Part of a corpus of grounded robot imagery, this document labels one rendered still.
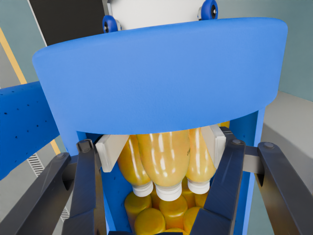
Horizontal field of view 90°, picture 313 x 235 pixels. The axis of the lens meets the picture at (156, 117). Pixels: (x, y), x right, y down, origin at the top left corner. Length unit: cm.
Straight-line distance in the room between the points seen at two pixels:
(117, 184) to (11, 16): 163
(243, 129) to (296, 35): 134
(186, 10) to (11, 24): 159
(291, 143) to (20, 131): 88
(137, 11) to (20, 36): 146
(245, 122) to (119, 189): 31
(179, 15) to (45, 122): 60
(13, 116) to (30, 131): 7
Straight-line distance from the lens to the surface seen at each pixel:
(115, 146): 16
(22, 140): 68
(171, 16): 41
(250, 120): 28
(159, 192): 25
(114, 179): 40
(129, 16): 42
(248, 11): 146
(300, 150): 65
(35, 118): 72
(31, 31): 173
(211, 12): 37
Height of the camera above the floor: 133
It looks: 67 degrees down
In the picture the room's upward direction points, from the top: 168 degrees counter-clockwise
